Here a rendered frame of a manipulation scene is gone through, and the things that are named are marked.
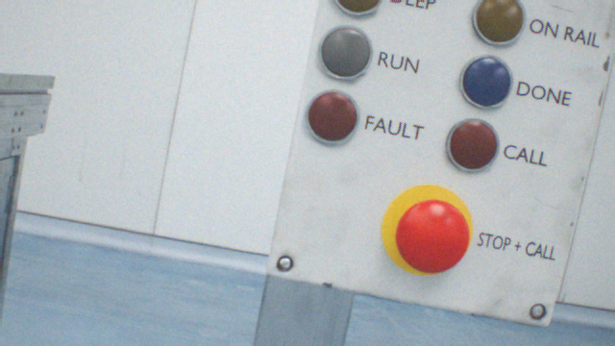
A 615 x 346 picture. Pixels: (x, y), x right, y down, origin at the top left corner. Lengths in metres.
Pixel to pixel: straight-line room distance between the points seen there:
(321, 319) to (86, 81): 3.73
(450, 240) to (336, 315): 0.13
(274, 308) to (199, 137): 3.65
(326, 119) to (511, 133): 0.11
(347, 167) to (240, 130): 3.71
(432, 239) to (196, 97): 3.75
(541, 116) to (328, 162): 0.12
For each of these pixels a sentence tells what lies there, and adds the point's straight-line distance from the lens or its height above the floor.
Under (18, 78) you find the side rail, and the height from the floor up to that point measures 0.92.
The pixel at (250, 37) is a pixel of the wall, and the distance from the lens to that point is 4.14.
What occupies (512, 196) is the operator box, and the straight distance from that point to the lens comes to 0.45.
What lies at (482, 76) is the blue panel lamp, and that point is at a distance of 0.43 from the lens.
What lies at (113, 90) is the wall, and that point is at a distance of 4.17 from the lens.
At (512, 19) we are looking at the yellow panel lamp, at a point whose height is 1.07.
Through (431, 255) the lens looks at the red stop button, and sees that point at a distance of 0.42.
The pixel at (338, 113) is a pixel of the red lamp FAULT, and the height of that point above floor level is 1.00.
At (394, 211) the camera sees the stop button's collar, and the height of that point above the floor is 0.95.
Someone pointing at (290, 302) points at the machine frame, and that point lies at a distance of 0.51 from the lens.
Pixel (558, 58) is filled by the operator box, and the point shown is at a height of 1.06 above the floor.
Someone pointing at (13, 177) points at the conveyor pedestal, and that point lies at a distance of 2.00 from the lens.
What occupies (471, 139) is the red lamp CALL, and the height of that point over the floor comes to 1.00.
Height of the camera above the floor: 1.01
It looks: 6 degrees down
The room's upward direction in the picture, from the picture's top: 11 degrees clockwise
